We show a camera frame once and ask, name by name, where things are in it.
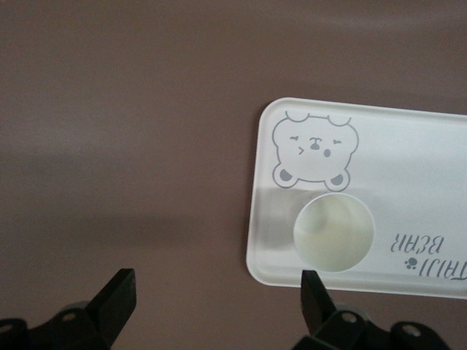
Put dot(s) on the cream bear print tray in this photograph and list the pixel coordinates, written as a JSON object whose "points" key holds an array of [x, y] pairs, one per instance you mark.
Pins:
{"points": [[401, 164]]}

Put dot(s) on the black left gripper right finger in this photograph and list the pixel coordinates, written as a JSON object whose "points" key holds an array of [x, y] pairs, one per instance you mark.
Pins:
{"points": [[321, 317]]}

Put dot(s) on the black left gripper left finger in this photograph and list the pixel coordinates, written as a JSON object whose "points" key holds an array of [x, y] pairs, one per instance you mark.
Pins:
{"points": [[98, 313]]}

